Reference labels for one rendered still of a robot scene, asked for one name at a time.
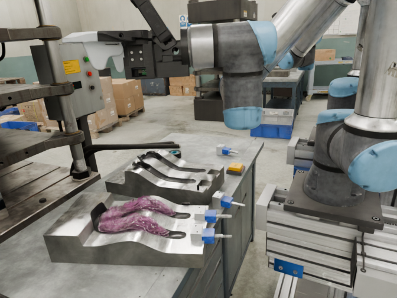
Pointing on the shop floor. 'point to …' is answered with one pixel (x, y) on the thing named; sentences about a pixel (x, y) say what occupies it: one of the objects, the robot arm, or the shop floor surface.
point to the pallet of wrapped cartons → (97, 120)
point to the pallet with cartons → (128, 97)
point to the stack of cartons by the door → (182, 86)
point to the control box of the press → (94, 84)
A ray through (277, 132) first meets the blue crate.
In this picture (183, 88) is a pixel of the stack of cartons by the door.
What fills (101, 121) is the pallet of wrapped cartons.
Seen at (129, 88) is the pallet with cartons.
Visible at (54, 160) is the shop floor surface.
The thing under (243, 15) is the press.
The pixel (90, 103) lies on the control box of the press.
